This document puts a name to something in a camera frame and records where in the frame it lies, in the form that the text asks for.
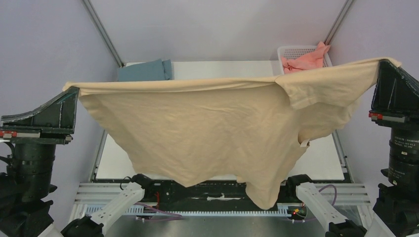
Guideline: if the beige t shirt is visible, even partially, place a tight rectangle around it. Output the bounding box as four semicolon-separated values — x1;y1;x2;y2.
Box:
63;57;402;211

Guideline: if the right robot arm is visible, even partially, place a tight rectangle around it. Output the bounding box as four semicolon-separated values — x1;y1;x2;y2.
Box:
285;59;419;237

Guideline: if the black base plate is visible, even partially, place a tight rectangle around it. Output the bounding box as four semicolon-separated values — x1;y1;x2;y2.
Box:
93;179;352;212

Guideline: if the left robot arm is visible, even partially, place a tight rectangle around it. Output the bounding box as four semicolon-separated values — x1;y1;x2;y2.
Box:
0;87;155;237

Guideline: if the white cable duct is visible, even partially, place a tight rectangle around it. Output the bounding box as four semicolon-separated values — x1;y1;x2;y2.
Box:
124;205;293;218

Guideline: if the aluminium frame rail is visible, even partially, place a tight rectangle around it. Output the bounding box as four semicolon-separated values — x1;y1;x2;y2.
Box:
81;0;125;68

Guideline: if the grey-blue folded t shirt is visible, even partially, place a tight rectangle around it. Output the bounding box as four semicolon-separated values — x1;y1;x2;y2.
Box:
118;59;172;82

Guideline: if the pink t shirt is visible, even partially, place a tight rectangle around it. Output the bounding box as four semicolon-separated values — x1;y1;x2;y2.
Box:
281;41;332;74

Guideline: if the white plastic laundry basket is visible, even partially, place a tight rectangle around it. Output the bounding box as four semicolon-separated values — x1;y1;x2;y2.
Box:
277;45;317;75

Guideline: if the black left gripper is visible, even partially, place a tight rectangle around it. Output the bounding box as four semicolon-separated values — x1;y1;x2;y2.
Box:
0;83;81;199

